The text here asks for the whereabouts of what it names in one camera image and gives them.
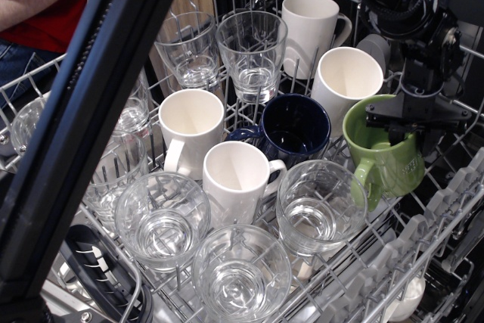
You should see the clear glass left lower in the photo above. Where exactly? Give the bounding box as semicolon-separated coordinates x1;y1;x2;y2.
82;131;149;233

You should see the white bowl lower rack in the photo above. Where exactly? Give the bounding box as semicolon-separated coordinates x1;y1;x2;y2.
383;277;426;322

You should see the white mug tilted right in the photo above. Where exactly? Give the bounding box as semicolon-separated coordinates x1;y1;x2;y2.
311;47;383;138

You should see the clear glass back centre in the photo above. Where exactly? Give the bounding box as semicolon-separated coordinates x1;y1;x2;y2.
216;11;288;104

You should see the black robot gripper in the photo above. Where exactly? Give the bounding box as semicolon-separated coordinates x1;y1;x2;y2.
365;91;471;157

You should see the grey round plastic clip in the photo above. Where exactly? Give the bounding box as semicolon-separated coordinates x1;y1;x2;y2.
356;34;391;75

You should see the green ceramic mug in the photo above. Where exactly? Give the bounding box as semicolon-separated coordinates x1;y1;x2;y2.
343;95;425;211

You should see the grey wire dishwasher rack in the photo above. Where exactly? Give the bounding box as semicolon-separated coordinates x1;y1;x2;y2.
1;0;483;322

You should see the white mug centre left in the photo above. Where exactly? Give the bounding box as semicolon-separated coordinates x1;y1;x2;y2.
158;89;225;181

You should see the grey plastic tine holder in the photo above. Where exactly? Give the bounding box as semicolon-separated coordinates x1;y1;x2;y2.
317;149;483;322

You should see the white mug centre front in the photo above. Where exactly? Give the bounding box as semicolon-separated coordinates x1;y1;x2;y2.
203;141;287;229

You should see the clear glass front left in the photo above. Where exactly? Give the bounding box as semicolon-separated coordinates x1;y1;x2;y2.
114;172;211;273

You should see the black rack handle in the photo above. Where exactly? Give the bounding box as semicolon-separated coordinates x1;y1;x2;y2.
60;225;153;322

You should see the dark blue ceramic mug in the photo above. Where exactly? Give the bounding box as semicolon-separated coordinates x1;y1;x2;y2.
225;94;331;169

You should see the person in red shirt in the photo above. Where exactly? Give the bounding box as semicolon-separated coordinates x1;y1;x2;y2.
1;0;87;86

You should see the clear glass front right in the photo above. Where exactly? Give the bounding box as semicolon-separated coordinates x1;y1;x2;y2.
275;160;368;256

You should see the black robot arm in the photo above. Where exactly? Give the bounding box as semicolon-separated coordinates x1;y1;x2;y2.
361;0;470;155

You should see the clear glass back left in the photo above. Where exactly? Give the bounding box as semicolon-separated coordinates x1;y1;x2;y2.
155;11;219;90

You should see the clear glass front centre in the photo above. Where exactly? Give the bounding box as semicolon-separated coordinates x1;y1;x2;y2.
191;225;292;322

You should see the clear glass far left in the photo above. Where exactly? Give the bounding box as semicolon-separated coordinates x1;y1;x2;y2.
11;97;48;156

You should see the white mug back row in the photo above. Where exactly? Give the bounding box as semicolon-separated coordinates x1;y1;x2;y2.
281;0;352;79

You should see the tall clear glass left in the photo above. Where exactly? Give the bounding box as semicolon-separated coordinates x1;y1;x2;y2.
114;69;151;139

